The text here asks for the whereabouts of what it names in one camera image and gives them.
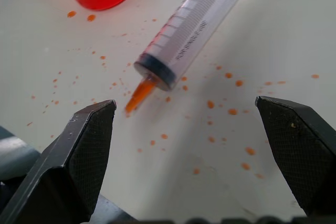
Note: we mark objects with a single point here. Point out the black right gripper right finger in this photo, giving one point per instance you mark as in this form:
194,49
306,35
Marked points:
302,150

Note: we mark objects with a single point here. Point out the clear plastic syringe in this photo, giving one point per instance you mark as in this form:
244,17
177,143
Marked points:
183,32

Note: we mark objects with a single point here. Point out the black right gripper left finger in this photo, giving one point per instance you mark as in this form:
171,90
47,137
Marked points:
65,166

